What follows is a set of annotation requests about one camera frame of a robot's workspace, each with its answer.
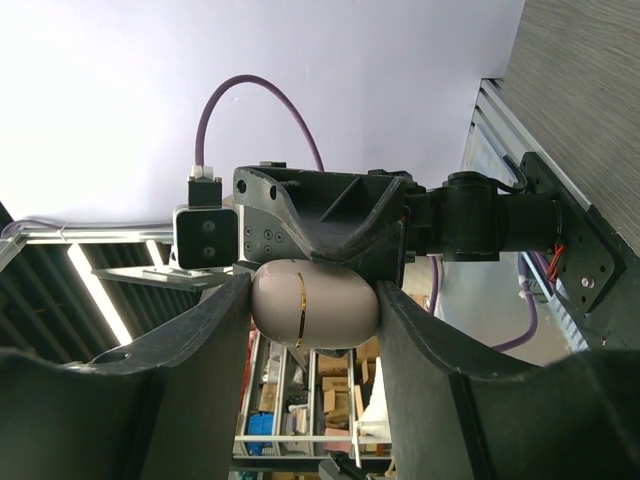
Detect pink earbud charging case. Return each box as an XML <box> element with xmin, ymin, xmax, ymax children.
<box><xmin>251</xmin><ymin>259</ymin><xmax>379</xmax><ymax>350</ymax></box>

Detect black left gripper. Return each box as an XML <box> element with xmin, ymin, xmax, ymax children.
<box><xmin>232</xmin><ymin>164</ymin><xmax>431</xmax><ymax>291</ymax></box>

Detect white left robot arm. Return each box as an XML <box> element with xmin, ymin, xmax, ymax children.
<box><xmin>233</xmin><ymin>166</ymin><xmax>562</xmax><ymax>285</ymax></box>

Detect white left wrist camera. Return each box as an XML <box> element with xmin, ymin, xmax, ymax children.
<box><xmin>169</xmin><ymin>164</ymin><xmax>301</xmax><ymax>271</ymax></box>

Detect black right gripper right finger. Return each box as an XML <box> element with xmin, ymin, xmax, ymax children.
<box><xmin>377</xmin><ymin>282</ymin><xmax>639</xmax><ymax>479</ymax></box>

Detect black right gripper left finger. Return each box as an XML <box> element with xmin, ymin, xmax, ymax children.
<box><xmin>1</xmin><ymin>274</ymin><xmax>251</xmax><ymax>479</ymax></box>

